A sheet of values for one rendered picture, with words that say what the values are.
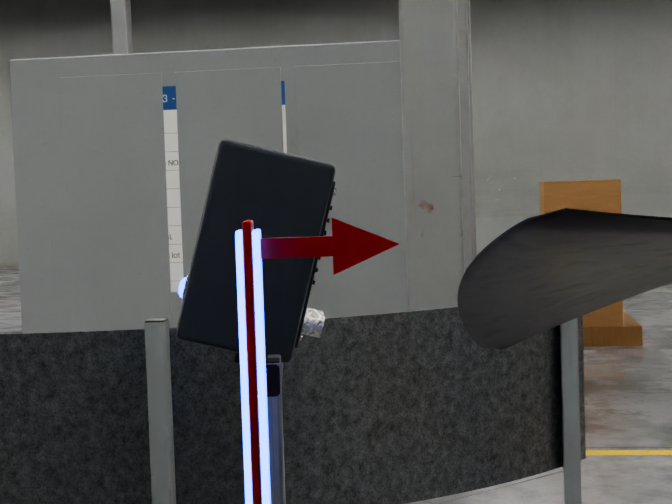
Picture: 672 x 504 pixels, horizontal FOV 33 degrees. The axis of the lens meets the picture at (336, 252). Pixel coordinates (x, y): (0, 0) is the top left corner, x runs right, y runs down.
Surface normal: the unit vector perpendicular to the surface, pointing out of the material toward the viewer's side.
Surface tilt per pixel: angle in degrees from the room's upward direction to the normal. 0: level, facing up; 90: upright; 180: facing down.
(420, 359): 90
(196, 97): 90
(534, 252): 165
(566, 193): 90
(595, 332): 90
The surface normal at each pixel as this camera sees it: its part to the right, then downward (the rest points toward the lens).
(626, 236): 0.02, 0.98
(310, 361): 0.33, 0.04
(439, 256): -0.12, 0.06
